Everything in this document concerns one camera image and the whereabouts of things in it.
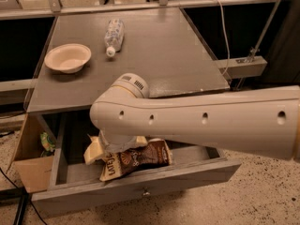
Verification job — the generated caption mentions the brown chip bag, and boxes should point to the brown chip bag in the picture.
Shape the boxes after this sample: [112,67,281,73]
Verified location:
[99,139,173,182]

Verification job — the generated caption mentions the black floor cable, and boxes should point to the black floor cable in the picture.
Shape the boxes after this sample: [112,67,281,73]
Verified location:
[0,167,49,225]

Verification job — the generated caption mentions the white paper bowl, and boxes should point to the white paper bowl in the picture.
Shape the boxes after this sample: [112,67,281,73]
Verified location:
[44,43,91,74]

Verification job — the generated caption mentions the white hanging cable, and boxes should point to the white hanging cable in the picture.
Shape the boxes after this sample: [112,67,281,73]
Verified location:
[205,0,233,82]

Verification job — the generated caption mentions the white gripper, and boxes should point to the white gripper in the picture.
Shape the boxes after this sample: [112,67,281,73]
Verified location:
[83,130,148,165]

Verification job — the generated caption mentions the clear plastic water bottle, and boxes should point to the clear plastic water bottle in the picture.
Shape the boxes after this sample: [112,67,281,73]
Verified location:
[104,19,125,57]

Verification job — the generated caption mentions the grey wooden cabinet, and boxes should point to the grey wooden cabinet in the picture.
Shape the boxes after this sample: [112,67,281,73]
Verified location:
[27,8,229,115]

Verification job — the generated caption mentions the brown cardboard box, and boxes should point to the brown cardboard box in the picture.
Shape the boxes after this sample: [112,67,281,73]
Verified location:
[11,114,53,193]

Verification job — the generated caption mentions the grey open top drawer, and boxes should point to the grey open top drawer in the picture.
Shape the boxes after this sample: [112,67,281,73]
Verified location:
[31,110,242,218]

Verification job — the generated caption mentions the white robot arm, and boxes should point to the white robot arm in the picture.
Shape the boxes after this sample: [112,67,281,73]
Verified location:
[90,73,300,161]

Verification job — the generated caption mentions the green snack packet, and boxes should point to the green snack packet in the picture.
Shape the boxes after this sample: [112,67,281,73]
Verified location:
[40,132,55,152]

